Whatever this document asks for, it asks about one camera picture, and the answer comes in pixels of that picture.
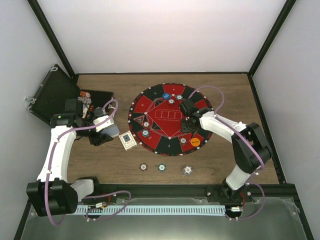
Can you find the blue patterned card deck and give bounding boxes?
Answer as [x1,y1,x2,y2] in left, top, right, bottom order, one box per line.
[101,125,120,138]

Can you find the blue dealer button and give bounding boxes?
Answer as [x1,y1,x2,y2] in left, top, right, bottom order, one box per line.
[162,92,171,100]

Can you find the blue white poker chip stack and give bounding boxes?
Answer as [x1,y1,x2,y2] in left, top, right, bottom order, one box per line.
[182,165,193,176]

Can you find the single teal poker chip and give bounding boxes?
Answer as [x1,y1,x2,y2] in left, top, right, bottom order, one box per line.
[141,129,150,137]

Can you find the teal poker chip stack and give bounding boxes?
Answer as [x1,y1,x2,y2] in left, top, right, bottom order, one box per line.
[158,163,166,172]

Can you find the brown poker chip stack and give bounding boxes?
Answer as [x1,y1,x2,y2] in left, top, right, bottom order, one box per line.
[140,163,148,171]

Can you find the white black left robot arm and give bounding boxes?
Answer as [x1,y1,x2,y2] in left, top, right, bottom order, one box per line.
[26,99,118,218]

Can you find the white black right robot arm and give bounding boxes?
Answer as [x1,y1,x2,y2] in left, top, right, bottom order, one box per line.
[179,98,273,202]

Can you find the orange round button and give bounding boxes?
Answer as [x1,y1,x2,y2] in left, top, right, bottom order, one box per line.
[190,137,201,147]

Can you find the white playing card box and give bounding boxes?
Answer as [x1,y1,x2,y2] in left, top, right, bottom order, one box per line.
[119,131,137,151]

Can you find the round red black poker mat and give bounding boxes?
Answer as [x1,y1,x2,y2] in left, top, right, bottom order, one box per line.
[128,83,212,157]

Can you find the grey striped chips in case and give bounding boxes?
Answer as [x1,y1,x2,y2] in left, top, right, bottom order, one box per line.
[77,96,92,105]

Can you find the orange chip stack in case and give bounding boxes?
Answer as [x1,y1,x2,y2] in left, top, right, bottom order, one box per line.
[79,91,91,98]

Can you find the black poker chip case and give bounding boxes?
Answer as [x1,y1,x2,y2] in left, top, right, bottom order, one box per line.
[27,64,114,125]

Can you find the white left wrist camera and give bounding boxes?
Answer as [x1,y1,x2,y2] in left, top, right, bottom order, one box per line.
[93,115,115,133]

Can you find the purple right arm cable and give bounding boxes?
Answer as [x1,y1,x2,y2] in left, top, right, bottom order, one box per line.
[188,85,266,222]

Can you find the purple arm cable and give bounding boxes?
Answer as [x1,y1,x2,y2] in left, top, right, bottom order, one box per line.
[44,98,131,226]
[188,85,266,222]

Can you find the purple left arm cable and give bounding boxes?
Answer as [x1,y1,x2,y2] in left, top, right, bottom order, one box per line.
[44,98,131,226]

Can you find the black aluminium frame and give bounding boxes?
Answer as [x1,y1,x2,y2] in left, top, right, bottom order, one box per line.
[28,0,314,240]

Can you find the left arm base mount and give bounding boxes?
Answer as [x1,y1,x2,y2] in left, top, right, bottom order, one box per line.
[79,191,117,205]

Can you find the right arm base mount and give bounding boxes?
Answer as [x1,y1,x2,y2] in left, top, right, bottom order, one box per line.
[205,185,252,205]

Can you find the light blue slotted cable duct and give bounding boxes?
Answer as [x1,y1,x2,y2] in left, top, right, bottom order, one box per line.
[74,205,226,217]

